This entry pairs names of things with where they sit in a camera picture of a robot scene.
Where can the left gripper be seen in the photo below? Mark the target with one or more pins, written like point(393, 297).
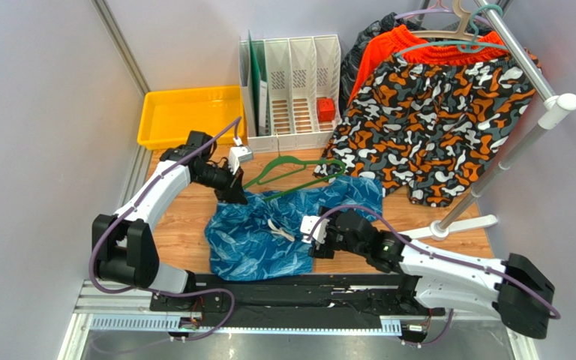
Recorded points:
point(232, 191)

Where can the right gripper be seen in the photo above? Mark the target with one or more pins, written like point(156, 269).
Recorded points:
point(325, 240)

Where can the green hanger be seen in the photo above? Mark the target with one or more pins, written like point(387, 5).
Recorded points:
point(293, 160)

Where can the blue leaf-print shorts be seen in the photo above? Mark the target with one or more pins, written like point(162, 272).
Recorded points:
point(262, 239)

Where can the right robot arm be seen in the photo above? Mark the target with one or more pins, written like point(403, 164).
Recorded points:
point(513, 290)

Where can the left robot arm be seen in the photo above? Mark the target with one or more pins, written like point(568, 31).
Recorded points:
point(123, 246)

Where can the camouflage shorts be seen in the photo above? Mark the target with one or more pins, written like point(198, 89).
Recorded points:
point(432, 128)

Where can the orange shorts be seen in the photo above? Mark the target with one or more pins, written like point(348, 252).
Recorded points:
point(399, 38)

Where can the teal hanger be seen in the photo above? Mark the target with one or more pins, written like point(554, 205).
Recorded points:
point(465, 37)

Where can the purple hanger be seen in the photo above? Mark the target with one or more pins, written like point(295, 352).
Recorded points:
point(437, 14)

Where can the yellow plastic bin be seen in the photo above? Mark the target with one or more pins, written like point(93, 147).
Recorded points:
point(169, 116)

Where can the green folder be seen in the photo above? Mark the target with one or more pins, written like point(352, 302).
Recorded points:
point(259, 82)

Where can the red cube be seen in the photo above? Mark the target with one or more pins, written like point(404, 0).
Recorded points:
point(325, 109)

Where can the white file organizer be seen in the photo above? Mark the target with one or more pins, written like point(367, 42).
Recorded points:
point(299, 70)

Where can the black garment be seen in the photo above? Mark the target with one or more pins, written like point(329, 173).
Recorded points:
point(349, 66)

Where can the silver clothes rack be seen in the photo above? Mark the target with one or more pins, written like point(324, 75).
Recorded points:
point(557, 107)

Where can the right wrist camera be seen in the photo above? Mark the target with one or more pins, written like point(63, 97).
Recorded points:
point(313, 229)

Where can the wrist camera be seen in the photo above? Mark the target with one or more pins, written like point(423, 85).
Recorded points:
point(238, 154)
point(313, 229)

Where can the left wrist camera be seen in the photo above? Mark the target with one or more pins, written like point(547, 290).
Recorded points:
point(238, 154)

